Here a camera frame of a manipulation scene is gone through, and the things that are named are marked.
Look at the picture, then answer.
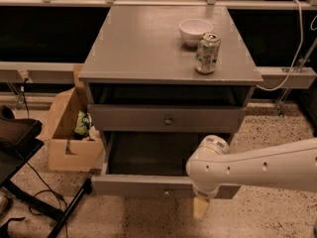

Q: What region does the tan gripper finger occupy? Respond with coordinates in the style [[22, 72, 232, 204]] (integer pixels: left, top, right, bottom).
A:
[[193, 196, 210, 220]]

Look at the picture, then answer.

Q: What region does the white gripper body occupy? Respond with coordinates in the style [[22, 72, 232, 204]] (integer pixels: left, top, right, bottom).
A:
[[192, 183, 219, 200]]

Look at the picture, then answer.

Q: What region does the grey drawer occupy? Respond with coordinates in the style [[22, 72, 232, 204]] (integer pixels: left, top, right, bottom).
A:
[[90, 131, 242, 200], [88, 104, 247, 133]]

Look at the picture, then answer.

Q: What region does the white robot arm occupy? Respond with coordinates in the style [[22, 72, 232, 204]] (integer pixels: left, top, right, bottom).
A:
[[186, 135, 317, 219]]

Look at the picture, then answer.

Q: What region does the grey drawer cabinet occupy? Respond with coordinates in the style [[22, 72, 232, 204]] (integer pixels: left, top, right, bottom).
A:
[[77, 5, 264, 151]]

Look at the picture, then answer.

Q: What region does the grey top drawer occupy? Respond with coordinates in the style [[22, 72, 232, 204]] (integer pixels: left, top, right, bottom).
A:
[[88, 104, 247, 133]]

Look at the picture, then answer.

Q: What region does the green white soda can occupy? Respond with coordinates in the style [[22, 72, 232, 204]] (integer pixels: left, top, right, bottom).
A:
[[195, 32, 221, 74]]

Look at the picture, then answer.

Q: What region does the green snack bag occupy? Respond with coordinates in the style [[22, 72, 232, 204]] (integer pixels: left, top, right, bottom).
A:
[[74, 111, 92, 138]]

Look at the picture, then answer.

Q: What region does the brown cardboard box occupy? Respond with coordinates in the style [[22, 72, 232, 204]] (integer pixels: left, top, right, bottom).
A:
[[39, 64, 104, 172]]

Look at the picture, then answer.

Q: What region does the white ceramic bowl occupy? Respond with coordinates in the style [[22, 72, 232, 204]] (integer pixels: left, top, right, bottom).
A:
[[178, 19, 213, 47]]

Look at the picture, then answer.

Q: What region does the black chair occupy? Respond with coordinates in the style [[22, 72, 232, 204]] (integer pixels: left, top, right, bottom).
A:
[[0, 105, 92, 238]]

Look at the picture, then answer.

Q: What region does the grey metal railing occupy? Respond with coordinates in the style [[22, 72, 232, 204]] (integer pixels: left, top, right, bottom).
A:
[[0, 0, 317, 91]]

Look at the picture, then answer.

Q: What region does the black floor cable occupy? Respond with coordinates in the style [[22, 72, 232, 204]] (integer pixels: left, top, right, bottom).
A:
[[25, 162, 69, 238]]

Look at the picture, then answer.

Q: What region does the white cable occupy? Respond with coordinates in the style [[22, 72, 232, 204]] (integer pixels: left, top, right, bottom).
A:
[[256, 0, 317, 92]]

